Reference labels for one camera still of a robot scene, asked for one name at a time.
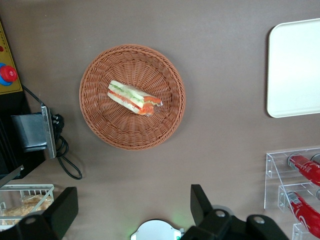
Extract plastic-wrapped sandwich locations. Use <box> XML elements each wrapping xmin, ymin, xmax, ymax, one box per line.
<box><xmin>107</xmin><ymin>79</ymin><xmax>163</xmax><ymax>116</ymax></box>

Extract dark grey box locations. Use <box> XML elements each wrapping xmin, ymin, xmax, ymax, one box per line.
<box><xmin>10</xmin><ymin>112</ymin><xmax>48</xmax><ymax>153</ymax></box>

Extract clear acrylic bottle rack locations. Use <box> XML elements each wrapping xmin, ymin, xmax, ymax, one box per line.
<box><xmin>264</xmin><ymin>147</ymin><xmax>320</xmax><ymax>240</ymax></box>

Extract bagged tan snacks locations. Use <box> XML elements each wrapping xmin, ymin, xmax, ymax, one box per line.
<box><xmin>0</xmin><ymin>194</ymin><xmax>54</xmax><ymax>226</ymax></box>

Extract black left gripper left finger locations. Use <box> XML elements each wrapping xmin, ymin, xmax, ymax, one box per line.
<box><xmin>0</xmin><ymin>186</ymin><xmax>79</xmax><ymax>240</ymax></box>

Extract black machine frame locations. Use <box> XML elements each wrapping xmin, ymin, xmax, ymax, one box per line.
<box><xmin>0</xmin><ymin>92</ymin><xmax>46</xmax><ymax>180</ymax></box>

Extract white round device green light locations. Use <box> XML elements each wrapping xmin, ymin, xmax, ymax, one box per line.
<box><xmin>129</xmin><ymin>219</ymin><xmax>186</xmax><ymax>240</ymax></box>

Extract red cola bottle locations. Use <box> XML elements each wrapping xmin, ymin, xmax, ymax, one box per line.
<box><xmin>287</xmin><ymin>154</ymin><xmax>320</xmax><ymax>187</ymax></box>
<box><xmin>286</xmin><ymin>191</ymin><xmax>320</xmax><ymax>238</ymax></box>

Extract yellow emergency stop box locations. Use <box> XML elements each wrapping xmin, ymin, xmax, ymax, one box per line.
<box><xmin>0</xmin><ymin>21</ymin><xmax>23</xmax><ymax>95</ymax></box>

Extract silver metal bracket plate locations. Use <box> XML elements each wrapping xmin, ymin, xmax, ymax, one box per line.
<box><xmin>40</xmin><ymin>106</ymin><xmax>58</xmax><ymax>160</ymax></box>

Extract black cable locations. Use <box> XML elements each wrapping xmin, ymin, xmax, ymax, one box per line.
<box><xmin>21</xmin><ymin>84</ymin><xmax>83</xmax><ymax>181</ymax></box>

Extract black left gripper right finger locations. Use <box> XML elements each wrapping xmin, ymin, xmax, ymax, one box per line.
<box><xmin>180</xmin><ymin>184</ymin><xmax>290</xmax><ymax>240</ymax></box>

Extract white wire basket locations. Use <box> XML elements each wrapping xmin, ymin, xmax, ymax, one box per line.
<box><xmin>0</xmin><ymin>184</ymin><xmax>55</xmax><ymax>232</ymax></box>

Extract white plastic tray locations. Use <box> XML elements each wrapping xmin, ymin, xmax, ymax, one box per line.
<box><xmin>266</xmin><ymin>17</ymin><xmax>320</xmax><ymax>119</ymax></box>

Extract red emergency stop button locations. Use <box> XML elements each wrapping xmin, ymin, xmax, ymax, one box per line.
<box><xmin>0</xmin><ymin>63</ymin><xmax>19</xmax><ymax>86</ymax></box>

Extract round brown wicker basket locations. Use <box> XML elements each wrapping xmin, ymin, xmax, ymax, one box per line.
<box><xmin>78</xmin><ymin>44</ymin><xmax>187</xmax><ymax>151</ymax></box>

